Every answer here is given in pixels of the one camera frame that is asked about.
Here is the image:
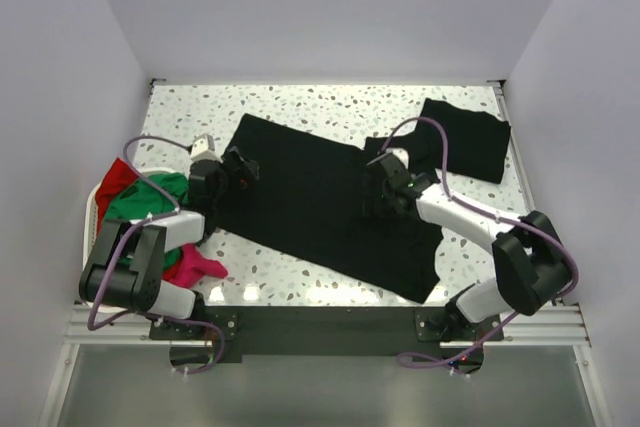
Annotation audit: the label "black t shirt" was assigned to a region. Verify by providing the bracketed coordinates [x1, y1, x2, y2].
[394, 99, 511, 184]
[219, 114, 443, 303]

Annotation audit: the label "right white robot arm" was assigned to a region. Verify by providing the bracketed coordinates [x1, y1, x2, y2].
[363, 152, 578, 340]

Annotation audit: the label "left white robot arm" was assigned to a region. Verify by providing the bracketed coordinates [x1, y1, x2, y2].
[79, 147, 259, 339]

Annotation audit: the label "green t shirt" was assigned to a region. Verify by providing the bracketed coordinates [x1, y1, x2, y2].
[107, 171, 191, 273]

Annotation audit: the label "red t shirt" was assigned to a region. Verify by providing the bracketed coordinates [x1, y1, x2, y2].
[95, 158, 138, 209]

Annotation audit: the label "pink t shirt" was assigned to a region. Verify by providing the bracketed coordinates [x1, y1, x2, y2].
[162, 244, 228, 289]

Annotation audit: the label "folded black t shirt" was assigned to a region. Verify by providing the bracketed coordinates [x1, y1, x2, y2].
[394, 99, 511, 184]

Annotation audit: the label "white laundry basket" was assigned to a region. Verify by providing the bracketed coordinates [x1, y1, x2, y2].
[81, 166, 171, 313]

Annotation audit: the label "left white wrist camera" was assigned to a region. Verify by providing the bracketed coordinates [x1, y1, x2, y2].
[190, 134, 219, 162]

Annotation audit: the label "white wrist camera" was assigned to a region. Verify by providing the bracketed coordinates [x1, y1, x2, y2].
[190, 134, 219, 162]
[387, 148, 410, 169]

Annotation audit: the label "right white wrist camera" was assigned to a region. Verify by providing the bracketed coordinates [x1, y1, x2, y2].
[387, 148, 410, 169]

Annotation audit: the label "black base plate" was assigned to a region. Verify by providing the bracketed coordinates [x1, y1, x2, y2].
[149, 306, 500, 363]

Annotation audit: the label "aluminium frame rail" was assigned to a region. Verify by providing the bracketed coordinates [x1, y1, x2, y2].
[63, 305, 591, 347]

